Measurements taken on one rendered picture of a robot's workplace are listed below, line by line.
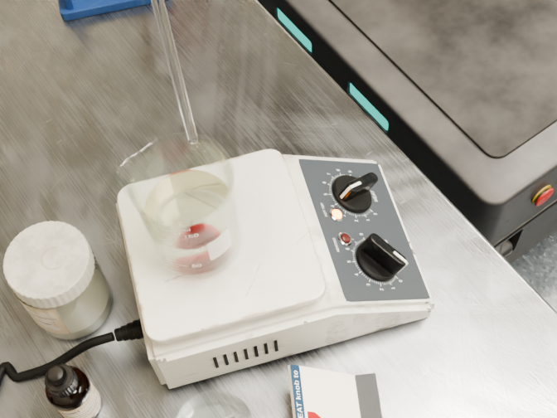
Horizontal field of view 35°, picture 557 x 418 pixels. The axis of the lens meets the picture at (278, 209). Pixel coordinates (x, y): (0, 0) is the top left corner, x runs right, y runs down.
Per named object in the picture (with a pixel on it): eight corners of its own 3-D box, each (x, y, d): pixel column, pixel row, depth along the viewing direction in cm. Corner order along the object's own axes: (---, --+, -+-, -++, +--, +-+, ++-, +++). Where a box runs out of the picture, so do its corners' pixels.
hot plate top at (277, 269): (281, 151, 63) (280, 143, 62) (331, 300, 57) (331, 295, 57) (115, 193, 62) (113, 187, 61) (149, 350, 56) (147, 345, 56)
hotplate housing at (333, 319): (376, 175, 71) (382, 117, 64) (433, 322, 65) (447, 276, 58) (103, 246, 69) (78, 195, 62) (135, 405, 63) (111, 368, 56)
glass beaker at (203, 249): (251, 204, 61) (241, 134, 53) (239, 290, 58) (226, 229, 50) (151, 196, 61) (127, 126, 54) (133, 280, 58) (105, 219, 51)
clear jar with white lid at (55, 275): (76, 254, 69) (48, 203, 62) (131, 299, 67) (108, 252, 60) (18, 310, 67) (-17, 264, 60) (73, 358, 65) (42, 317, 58)
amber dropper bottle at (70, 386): (50, 405, 63) (21, 373, 57) (84, 376, 64) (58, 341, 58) (78, 435, 62) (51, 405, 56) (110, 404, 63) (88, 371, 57)
